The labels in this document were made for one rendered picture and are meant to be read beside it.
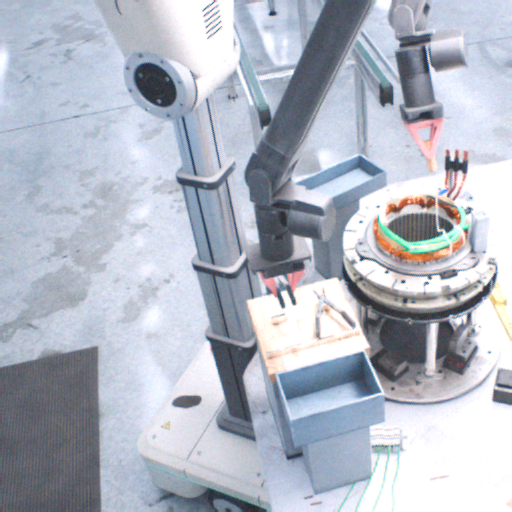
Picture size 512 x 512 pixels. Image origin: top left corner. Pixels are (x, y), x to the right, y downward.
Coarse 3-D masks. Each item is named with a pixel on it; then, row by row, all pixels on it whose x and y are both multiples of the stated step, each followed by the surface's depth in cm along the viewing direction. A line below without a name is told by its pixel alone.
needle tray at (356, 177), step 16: (352, 160) 175; (368, 160) 173; (320, 176) 171; (336, 176) 174; (352, 176) 175; (368, 176) 174; (384, 176) 169; (320, 192) 171; (336, 192) 170; (352, 192) 165; (368, 192) 168; (336, 208) 165; (352, 208) 170; (336, 224) 170; (336, 240) 173; (320, 256) 180; (336, 256) 176; (320, 272) 184; (336, 272) 180
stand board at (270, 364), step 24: (312, 288) 140; (336, 288) 139; (264, 312) 136; (288, 312) 135; (312, 312) 135; (336, 312) 134; (264, 336) 131; (288, 336) 131; (312, 336) 130; (360, 336) 129; (264, 360) 127; (288, 360) 126; (312, 360) 126
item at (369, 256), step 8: (368, 224) 148; (360, 240) 144; (360, 248) 142; (368, 248) 142; (360, 256) 141; (368, 256) 140; (376, 256) 140; (472, 256) 138; (384, 264) 138; (456, 264) 136; (464, 264) 137; (472, 264) 136; (400, 272) 137; (408, 272) 136; (416, 272) 136; (424, 272) 135; (432, 272) 135
